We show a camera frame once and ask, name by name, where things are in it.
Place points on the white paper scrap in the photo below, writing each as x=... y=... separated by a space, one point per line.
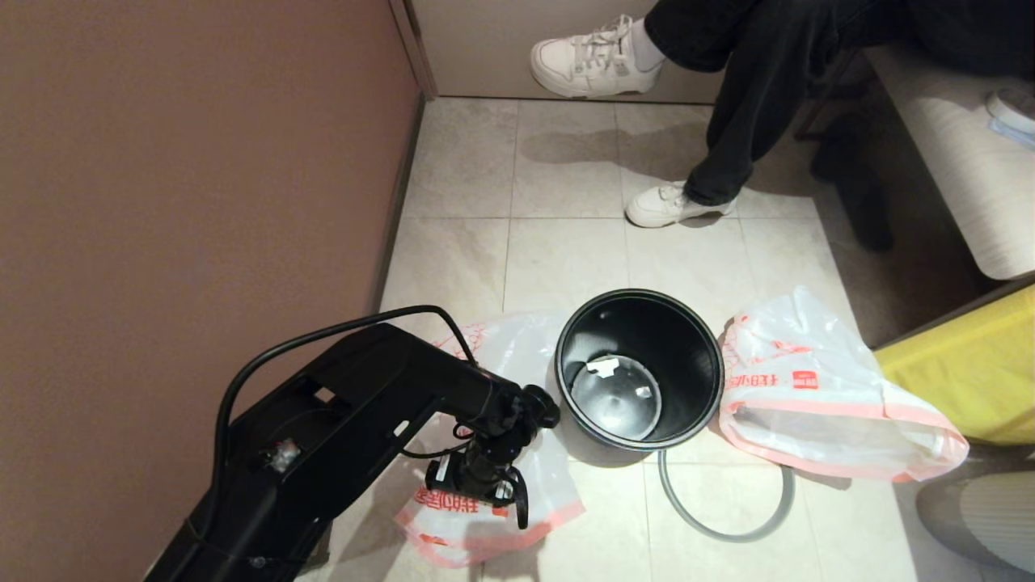
x=602 y=368

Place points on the plain white sneaker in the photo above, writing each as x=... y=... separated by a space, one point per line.
x=663 y=208

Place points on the white sneaker with grey laces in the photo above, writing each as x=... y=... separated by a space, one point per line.
x=594 y=69

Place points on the white sock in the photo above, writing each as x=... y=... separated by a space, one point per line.
x=647 y=47

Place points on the black round trash bin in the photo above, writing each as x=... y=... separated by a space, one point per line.
x=647 y=331

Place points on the grey ribbed rounded object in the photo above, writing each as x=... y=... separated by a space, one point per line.
x=986 y=517

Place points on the used white pink-rimmed trash bag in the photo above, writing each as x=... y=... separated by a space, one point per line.
x=808 y=404

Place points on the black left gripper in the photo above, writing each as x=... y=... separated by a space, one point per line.
x=485 y=465

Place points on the beige upholstered bench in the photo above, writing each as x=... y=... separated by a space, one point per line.
x=970 y=178

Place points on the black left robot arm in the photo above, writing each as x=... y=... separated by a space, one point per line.
x=340 y=436

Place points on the grey-brown door frame post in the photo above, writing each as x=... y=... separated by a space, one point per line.
x=414 y=48

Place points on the black bench leg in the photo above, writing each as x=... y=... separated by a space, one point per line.
x=857 y=186

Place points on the white round object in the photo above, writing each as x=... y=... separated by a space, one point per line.
x=1011 y=109

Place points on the white red plastic bag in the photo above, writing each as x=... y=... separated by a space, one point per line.
x=525 y=347

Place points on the yellow plastic bag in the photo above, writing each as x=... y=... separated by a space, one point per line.
x=970 y=380

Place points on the black trousers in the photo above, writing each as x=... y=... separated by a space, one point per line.
x=768 y=81

